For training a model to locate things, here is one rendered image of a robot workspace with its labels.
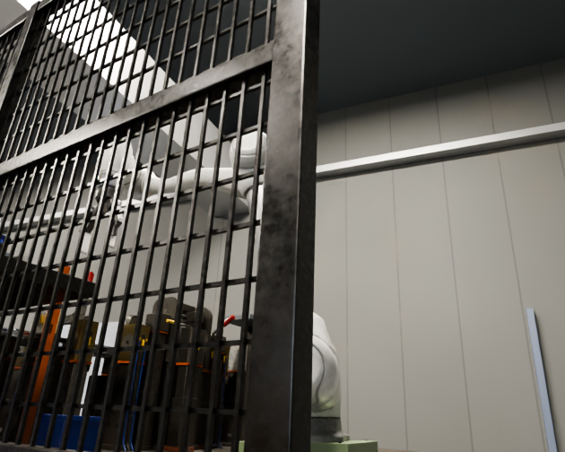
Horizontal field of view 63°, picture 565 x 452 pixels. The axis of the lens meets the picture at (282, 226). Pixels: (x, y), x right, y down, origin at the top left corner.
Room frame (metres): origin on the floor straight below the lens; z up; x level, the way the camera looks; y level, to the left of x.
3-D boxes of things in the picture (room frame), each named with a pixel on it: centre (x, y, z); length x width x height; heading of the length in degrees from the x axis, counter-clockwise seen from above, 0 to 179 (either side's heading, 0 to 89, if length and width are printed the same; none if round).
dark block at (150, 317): (1.59, 0.41, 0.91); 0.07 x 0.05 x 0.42; 57
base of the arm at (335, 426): (1.37, -0.11, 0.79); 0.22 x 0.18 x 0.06; 165
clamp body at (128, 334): (1.54, 0.45, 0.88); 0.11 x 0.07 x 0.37; 57
